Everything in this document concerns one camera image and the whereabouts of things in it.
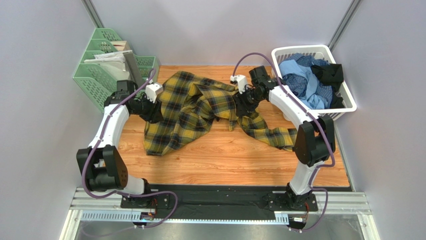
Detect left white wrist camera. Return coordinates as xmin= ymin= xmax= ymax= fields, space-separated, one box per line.
xmin=145 ymin=82 xmax=164 ymax=103

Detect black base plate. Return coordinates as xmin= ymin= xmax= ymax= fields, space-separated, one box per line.
xmin=119 ymin=182 xmax=319 ymax=221

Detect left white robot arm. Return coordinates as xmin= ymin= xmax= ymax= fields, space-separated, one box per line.
xmin=76 ymin=80 xmax=164 ymax=199

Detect light blue shirt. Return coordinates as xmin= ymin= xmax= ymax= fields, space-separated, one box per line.
xmin=278 ymin=59 xmax=328 ymax=110

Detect black garment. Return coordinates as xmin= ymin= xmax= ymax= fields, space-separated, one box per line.
xmin=311 ymin=64 xmax=344 ymax=109

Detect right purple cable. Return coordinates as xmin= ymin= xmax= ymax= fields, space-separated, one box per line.
xmin=231 ymin=52 xmax=336 ymax=233

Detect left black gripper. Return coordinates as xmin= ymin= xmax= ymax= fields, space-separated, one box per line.
xmin=131 ymin=92 xmax=164 ymax=124

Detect aluminium rail frame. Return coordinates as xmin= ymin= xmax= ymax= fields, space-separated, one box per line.
xmin=60 ymin=184 xmax=380 ymax=240

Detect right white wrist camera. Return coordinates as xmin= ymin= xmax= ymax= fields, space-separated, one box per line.
xmin=230 ymin=74 xmax=250 ymax=94

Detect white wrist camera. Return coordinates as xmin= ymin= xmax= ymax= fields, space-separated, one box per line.
xmin=145 ymin=82 xmax=164 ymax=103
xmin=230 ymin=74 xmax=250 ymax=94

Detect blue checked shirt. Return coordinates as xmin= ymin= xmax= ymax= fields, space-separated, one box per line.
xmin=278 ymin=53 xmax=333 ymax=110

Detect green file organizer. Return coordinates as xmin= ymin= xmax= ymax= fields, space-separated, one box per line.
xmin=73 ymin=28 xmax=159 ymax=113

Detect grey folder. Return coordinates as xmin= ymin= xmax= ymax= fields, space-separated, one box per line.
xmin=123 ymin=50 xmax=145 ymax=87

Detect papers in organizer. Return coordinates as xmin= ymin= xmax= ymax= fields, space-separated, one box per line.
xmin=81 ymin=38 xmax=133 ymax=92

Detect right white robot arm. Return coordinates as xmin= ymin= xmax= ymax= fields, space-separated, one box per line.
xmin=230 ymin=66 xmax=336 ymax=211

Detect yellow plaid long sleeve shirt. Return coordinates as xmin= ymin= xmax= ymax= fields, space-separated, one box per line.
xmin=143 ymin=71 xmax=297 ymax=156

